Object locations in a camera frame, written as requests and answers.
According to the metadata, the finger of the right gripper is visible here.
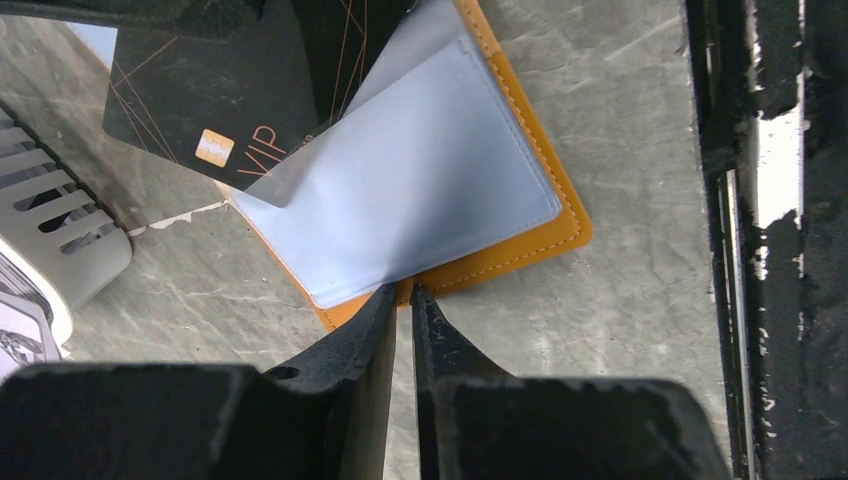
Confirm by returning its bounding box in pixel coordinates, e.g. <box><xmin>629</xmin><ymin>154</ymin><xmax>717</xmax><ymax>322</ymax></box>
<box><xmin>1</xmin><ymin>0</ymin><xmax>265</xmax><ymax>41</ymax></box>

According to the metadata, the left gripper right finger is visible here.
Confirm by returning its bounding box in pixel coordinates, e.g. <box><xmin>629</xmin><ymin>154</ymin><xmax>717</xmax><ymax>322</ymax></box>
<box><xmin>410</xmin><ymin>285</ymin><xmax>729</xmax><ymax>479</ymax></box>

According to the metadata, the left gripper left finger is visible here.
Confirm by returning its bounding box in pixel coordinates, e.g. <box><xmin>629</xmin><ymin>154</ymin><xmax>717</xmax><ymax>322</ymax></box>
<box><xmin>1</xmin><ymin>285</ymin><xmax>396</xmax><ymax>479</ymax></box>

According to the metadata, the black VIP card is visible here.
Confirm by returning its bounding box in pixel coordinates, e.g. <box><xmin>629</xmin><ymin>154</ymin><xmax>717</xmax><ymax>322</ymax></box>
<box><xmin>103</xmin><ymin>1</ymin><xmax>413</xmax><ymax>207</ymax></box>

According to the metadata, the white plastic basket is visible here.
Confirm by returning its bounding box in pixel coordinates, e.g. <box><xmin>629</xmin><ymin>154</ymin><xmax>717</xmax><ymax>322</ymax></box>
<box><xmin>1</xmin><ymin>112</ymin><xmax>132</xmax><ymax>360</ymax></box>

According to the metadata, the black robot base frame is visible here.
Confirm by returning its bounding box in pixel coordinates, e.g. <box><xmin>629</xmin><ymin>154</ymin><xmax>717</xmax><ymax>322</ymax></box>
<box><xmin>684</xmin><ymin>1</ymin><xmax>847</xmax><ymax>479</ymax></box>

